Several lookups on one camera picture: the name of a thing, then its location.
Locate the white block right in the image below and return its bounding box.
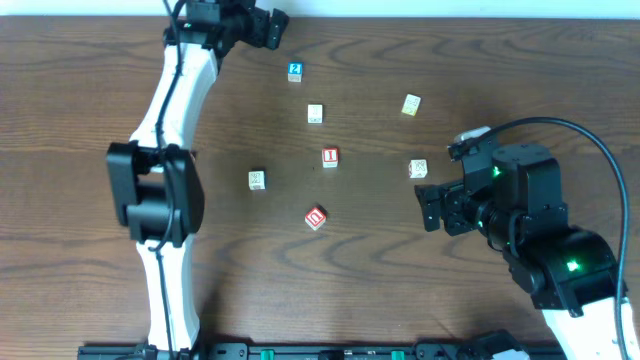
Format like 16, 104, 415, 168
408, 159, 428, 179

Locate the white block centre top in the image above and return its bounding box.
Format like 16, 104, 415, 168
307, 104, 323, 124

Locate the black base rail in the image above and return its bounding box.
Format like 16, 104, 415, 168
77, 341, 571, 360

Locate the yellow-green block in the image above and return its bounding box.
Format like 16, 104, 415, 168
401, 94, 421, 116

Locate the red letter I block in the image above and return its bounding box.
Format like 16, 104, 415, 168
322, 148, 339, 168

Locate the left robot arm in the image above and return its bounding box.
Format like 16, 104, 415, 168
106, 0, 289, 359

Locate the white block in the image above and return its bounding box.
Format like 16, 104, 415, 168
408, 159, 428, 179
248, 170, 266, 191
307, 104, 323, 124

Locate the white block left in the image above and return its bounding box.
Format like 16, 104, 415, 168
248, 170, 266, 191

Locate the right black cable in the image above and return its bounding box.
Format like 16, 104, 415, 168
479, 116, 631, 360

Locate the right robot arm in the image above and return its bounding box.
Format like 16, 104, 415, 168
415, 142, 639, 359

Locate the blue number 2 block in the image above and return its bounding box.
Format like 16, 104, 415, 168
287, 62, 304, 83

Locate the red letter U block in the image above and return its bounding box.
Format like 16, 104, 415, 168
304, 207, 327, 231

